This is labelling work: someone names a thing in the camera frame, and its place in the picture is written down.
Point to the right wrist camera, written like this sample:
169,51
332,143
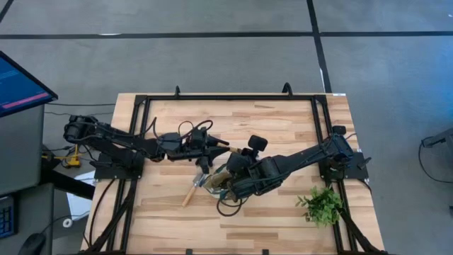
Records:
257,142

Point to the computer monitor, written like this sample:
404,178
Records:
17,88

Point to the cream and green gardening bag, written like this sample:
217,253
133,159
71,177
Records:
216,181

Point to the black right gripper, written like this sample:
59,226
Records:
239,166

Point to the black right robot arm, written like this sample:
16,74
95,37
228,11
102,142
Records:
301,157

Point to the green artificial plant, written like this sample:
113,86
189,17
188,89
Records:
322,209

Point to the black computer mouse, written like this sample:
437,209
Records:
32,245

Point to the computer desk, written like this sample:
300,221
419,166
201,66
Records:
21,148

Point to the black computer keyboard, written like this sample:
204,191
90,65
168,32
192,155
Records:
7,217

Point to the black metal table frame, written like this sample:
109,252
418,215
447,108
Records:
230,97

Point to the yellow clamp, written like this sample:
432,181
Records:
72,159

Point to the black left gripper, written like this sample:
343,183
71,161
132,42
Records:
184,147

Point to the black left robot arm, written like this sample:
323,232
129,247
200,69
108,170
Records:
117,141

